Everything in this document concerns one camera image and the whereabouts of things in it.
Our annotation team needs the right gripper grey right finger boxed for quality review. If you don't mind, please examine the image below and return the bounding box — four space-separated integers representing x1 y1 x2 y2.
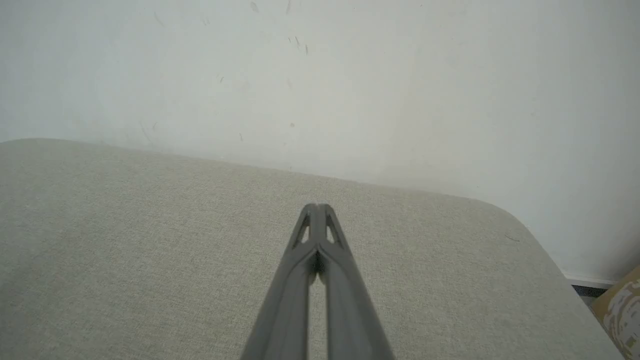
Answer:
318 203 396 360

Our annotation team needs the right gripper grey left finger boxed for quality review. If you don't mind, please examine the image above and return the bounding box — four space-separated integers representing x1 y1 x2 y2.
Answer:
240 203 319 360

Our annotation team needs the white baseboard strip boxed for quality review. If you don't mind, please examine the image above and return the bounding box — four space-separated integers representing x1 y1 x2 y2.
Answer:
564 271 619 290

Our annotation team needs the brown printed cardboard box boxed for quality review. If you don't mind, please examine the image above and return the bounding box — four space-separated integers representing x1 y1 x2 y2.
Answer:
591 265 640 360

